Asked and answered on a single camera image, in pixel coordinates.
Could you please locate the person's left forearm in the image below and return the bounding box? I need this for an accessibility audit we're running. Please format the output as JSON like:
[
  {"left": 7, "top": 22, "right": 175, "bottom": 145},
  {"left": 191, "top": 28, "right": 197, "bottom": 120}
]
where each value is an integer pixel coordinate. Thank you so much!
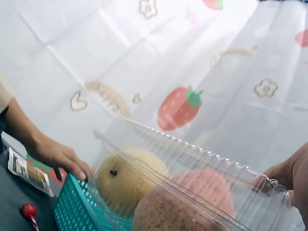
[{"left": 0, "top": 74, "right": 24, "bottom": 135}]

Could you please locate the red lollipop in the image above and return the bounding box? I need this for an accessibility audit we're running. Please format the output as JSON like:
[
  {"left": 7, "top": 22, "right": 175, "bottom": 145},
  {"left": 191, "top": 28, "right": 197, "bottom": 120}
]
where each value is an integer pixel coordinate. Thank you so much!
[{"left": 21, "top": 202, "right": 39, "bottom": 231}]

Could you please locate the pink round fruit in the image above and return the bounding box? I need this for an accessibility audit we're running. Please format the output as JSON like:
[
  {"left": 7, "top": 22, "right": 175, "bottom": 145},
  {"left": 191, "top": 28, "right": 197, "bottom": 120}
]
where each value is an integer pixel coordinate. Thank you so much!
[{"left": 131, "top": 167, "right": 236, "bottom": 231}]

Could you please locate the white printed paper packet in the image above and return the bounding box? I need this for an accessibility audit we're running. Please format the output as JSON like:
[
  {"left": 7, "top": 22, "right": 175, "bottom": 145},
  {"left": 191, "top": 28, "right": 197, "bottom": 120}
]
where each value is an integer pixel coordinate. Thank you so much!
[{"left": 7, "top": 147, "right": 55, "bottom": 198}]

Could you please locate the person's left hand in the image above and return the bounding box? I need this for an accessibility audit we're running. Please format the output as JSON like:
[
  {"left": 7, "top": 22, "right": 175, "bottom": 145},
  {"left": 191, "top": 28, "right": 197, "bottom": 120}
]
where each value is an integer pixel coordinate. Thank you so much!
[{"left": 12, "top": 96, "right": 93, "bottom": 181}]

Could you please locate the black wrist band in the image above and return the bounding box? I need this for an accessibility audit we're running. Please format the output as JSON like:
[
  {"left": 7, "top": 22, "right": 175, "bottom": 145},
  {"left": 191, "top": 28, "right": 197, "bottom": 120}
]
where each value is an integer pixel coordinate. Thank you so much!
[{"left": 0, "top": 105, "right": 10, "bottom": 154}]

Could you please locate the yellow round fruit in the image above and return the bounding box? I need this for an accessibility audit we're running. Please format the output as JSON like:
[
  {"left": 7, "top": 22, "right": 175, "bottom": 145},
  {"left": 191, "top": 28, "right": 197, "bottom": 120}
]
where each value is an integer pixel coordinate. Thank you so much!
[{"left": 95, "top": 147, "right": 172, "bottom": 218}]

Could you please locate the clear plastic clamshell box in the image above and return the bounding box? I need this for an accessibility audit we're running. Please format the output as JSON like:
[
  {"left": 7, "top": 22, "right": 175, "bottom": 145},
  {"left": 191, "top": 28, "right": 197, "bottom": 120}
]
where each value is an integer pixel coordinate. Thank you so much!
[{"left": 92, "top": 116, "right": 294, "bottom": 231}]

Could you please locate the person's right hand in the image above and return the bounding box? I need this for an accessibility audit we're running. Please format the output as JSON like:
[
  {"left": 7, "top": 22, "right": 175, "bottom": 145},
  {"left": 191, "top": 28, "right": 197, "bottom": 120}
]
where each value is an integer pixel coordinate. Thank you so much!
[{"left": 250, "top": 141, "right": 308, "bottom": 223}]

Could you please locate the teal plastic mesh basket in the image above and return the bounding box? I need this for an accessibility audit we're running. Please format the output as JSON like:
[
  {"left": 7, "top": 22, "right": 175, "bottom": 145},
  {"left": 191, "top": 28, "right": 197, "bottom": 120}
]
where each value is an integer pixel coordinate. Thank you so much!
[{"left": 53, "top": 171, "right": 136, "bottom": 231}]

